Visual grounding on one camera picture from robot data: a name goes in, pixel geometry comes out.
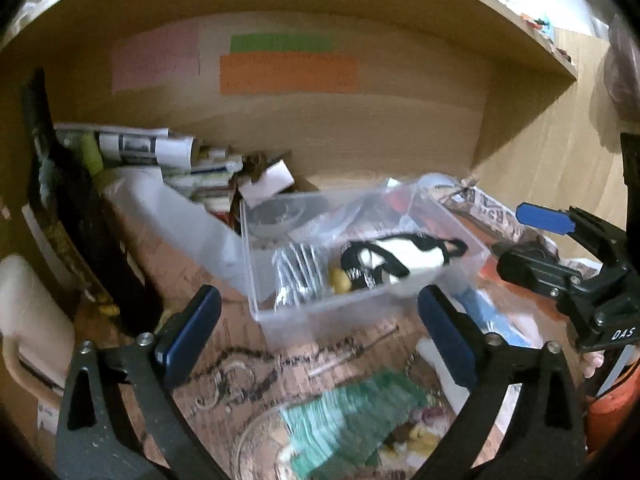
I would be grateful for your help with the thin metal rod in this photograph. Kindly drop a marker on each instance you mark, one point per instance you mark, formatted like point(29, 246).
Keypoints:
point(352, 352)

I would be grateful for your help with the pink paper sheet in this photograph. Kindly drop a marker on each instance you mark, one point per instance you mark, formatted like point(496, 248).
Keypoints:
point(156, 57)

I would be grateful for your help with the white plastic bag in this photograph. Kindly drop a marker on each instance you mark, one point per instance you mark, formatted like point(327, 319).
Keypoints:
point(170, 225)

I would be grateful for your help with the clear glass bowl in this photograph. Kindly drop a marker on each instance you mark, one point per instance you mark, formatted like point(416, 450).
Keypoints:
point(255, 440)

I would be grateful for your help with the silver striped packet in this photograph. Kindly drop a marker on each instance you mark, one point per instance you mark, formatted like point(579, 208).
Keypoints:
point(296, 272)

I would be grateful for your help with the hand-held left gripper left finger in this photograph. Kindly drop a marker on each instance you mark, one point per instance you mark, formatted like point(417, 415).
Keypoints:
point(192, 330)

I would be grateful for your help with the tall black case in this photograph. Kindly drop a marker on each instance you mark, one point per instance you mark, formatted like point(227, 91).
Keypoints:
point(75, 210)

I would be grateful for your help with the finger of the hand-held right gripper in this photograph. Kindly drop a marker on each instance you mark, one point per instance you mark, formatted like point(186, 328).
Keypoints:
point(530, 266)
point(544, 218)

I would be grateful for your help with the white card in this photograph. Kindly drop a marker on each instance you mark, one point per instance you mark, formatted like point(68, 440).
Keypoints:
point(265, 183)

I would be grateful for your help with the yellow small toy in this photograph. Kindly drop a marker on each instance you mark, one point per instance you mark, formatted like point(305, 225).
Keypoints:
point(341, 280)

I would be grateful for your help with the rolled white magazine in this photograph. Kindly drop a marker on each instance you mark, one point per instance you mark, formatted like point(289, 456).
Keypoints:
point(145, 149)

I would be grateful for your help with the dark plastic-wrapped bundle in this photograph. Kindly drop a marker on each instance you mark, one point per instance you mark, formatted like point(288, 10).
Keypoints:
point(625, 60)

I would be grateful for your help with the person's right hand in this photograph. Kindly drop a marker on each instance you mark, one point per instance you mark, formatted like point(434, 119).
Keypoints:
point(593, 363)

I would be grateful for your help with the blue and white packet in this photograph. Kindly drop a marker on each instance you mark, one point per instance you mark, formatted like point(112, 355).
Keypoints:
point(482, 312)

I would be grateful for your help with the yellow-green tube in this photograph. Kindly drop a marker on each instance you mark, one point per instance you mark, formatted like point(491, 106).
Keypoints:
point(92, 154)

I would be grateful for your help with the stack of papers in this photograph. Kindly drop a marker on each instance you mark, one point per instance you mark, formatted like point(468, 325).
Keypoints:
point(207, 182)

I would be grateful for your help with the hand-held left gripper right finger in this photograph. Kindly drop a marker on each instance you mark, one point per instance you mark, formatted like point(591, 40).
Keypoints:
point(446, 336)

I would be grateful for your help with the orange paper sheet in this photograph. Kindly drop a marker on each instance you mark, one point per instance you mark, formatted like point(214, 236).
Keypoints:
point(287, 74)

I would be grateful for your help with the brown printed packet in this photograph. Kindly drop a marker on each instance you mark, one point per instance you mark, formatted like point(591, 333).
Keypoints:
point(500, 212)

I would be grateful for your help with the brown printed table mat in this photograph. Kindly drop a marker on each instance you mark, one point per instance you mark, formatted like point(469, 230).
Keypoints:
point(240, 355)

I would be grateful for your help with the clear plastic box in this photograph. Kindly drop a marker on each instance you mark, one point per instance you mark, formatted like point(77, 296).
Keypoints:
point(350, 305)

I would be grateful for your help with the green knitted cloth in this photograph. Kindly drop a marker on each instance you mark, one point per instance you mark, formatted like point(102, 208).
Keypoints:
point(350, 422)

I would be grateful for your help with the green paper strip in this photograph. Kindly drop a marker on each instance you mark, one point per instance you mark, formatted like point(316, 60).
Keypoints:
point(281, 42)

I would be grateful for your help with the orange container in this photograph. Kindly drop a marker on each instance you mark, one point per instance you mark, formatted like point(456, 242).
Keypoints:
point(612, 410)

